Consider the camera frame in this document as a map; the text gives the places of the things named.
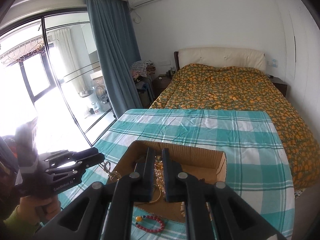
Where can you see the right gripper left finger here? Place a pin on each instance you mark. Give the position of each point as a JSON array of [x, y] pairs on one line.
[[104, 210]]

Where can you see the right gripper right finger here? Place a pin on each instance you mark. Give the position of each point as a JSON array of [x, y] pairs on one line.
[[213, 211]]

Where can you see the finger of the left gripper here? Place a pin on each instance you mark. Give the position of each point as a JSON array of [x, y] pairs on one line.
[[73, 167], [65, 156]]

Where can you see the silver knot ring charm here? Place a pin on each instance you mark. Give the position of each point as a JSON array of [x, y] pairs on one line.
[[113, 176]]

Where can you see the person left hand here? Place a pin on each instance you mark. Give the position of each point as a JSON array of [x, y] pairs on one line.
[[31, 211]]

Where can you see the teal plaid bed sheet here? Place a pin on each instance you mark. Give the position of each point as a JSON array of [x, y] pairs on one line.
[[257, 166]]

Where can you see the washing machine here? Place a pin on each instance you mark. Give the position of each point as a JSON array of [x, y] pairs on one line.
[[100, 91]]

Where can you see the black framed glass door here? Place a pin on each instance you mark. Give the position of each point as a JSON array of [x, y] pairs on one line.
[[46, 63]]

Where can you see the pile of clothes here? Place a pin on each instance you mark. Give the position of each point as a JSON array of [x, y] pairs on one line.
[[142, 68]]

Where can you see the left dark nightstand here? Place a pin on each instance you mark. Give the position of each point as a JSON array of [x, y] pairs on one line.
[[159, 84]]

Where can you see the blue curtain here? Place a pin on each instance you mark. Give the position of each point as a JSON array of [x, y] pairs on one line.
[[117, 49]]

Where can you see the dark wooden nightstand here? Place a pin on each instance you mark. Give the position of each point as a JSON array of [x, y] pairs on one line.
[[279, 84]]

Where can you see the cream padded headboard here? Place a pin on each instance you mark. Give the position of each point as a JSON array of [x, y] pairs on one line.
[[221, 57]]

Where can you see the white wardrobe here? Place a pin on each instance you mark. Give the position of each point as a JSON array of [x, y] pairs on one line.
[[302, 60]]

